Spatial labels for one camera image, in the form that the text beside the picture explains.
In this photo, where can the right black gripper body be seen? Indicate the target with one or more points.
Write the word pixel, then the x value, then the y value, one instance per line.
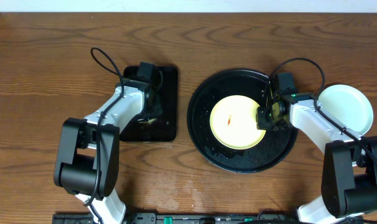
pixel 266 119

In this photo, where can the yellow plate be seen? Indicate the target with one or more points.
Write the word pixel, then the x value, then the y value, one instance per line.
pixel 233 122

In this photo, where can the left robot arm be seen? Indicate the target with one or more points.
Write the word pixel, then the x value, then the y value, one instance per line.
pixel 87 163

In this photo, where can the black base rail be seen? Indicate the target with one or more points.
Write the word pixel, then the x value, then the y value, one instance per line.
pixel 152 218

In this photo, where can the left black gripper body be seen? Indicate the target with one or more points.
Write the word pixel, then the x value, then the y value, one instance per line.
pixel 154 111

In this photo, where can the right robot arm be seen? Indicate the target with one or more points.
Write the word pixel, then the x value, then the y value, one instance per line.
pixel 349 177

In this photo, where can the light blue plate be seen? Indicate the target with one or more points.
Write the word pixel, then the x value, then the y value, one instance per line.
pixel 350 106

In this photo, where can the green yellow sponge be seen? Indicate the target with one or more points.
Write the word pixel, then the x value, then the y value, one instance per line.
pixel 148 122

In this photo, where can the black rectangular tray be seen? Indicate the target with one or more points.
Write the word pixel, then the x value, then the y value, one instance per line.
pixel 163 130

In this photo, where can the black round tray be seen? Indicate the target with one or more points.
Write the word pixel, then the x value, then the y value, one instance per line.
pixel 271 150

